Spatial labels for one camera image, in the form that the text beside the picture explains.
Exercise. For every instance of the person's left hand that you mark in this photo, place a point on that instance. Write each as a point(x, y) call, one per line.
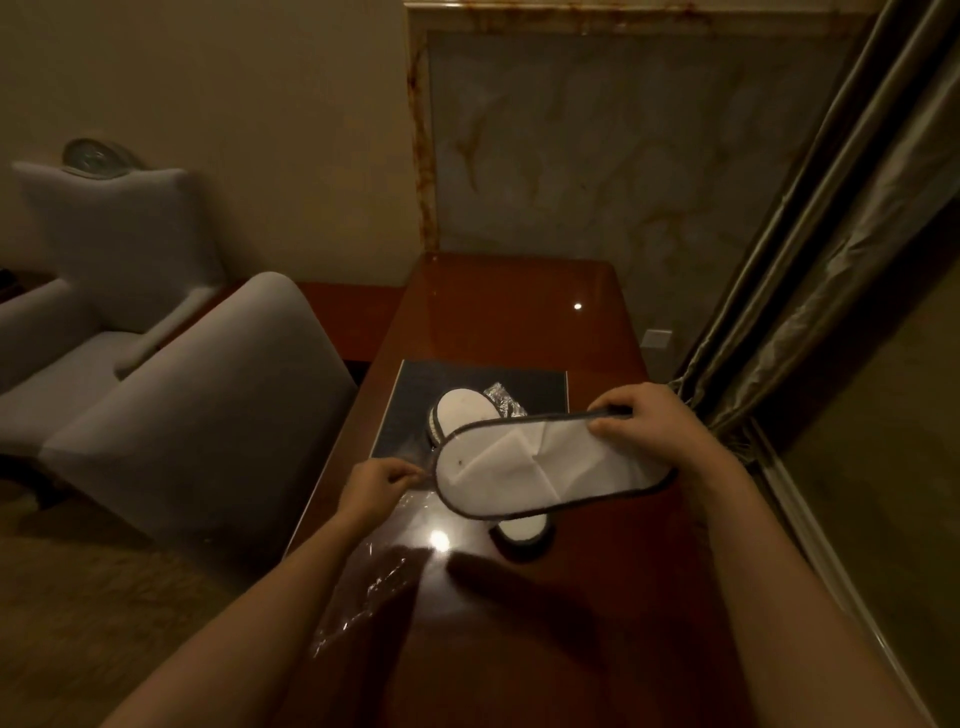
point(373, 493)

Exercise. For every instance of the person's right hand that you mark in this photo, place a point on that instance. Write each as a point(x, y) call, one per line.
point(664, 424)

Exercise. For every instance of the person's left fingers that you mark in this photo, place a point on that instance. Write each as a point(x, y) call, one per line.
point(406, 474)

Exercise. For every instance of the person's right thumb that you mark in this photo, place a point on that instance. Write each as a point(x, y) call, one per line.
point(613, 435)

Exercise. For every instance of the white slipper with grey trim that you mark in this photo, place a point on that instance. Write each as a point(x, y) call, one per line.
point(525, 465)
point(463, 414)

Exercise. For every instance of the person's right forearm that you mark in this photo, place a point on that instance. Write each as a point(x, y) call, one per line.
point(780, 592)

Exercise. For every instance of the person's left forearm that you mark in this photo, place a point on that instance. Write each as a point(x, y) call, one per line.
point(251, 630)

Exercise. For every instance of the dark grey table mat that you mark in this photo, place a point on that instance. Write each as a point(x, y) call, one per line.
point(409, 405)

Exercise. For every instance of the flat clear plastic bag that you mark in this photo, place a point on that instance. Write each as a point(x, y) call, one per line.
point(375, 581)

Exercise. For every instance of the crumpled clear plastic wrapper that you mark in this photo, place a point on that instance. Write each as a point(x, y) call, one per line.
point(503, 398)

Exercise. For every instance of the grey upholstered armchair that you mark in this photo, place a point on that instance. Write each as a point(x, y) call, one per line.
point(210, 420)
point(112, 262)

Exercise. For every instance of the grey-green curtain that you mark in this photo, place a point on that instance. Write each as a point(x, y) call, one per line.
point(840, 225)

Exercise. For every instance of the round glass dish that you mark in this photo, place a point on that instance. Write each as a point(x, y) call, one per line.
point(97, 158)

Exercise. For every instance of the white wall socket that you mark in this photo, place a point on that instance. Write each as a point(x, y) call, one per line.
point(658, 339)

